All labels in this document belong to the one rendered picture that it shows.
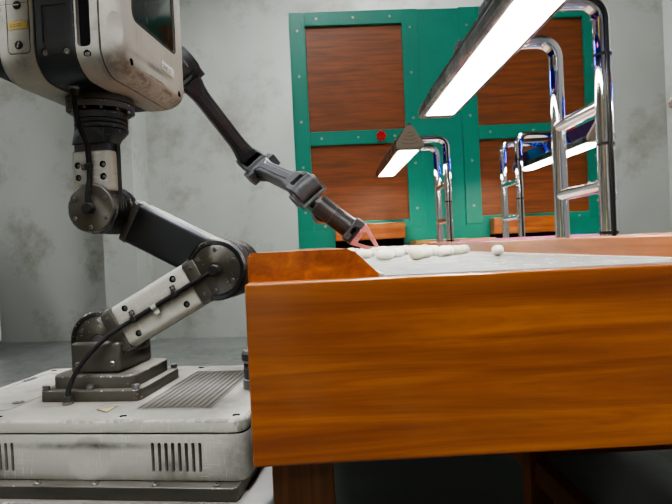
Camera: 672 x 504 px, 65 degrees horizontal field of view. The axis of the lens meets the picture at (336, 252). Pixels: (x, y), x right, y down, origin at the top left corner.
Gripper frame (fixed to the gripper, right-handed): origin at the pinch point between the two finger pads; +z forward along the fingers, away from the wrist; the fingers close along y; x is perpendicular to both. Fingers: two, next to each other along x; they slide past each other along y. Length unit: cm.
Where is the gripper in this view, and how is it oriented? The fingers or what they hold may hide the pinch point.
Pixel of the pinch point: (376, 248)
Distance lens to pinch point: 139.7
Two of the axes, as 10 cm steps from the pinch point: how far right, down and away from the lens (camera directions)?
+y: -0.4, -0.4, 10.0
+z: 8.0, 6.0, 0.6
